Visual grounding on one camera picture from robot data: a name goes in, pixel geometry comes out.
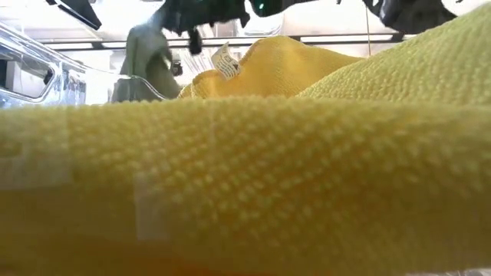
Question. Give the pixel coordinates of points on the clear plastic basket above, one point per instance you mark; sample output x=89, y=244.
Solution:
x=34, y=76

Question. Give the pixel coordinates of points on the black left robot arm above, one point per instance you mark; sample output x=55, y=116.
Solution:
x=82, y=11

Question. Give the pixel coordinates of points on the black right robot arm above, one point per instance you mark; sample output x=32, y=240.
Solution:
x=410, y=15

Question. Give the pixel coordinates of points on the yellow microfiber towel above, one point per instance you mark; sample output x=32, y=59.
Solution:
x=287, y=65
x=245, y=172

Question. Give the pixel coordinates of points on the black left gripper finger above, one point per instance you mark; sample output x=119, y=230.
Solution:
x=195, y=42

